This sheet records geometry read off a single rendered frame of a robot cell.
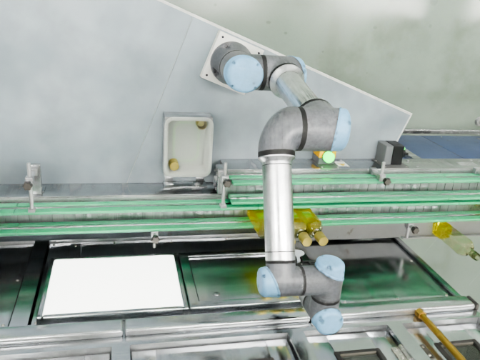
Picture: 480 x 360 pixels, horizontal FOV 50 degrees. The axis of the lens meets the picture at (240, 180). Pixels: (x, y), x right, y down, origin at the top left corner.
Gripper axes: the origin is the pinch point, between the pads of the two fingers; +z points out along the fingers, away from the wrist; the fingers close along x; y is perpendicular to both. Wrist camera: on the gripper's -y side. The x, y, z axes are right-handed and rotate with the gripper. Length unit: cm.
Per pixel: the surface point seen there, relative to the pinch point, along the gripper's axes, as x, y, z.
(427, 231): -12, 77, 37
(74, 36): 58, -64, 50
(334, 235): -12, 35, 37
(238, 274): -12.7, -10.7, 11.5
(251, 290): -12.7, -8.4, 1.6
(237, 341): -17.0, -17.0, -17.7
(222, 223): -3.2, -13.1, 31.2
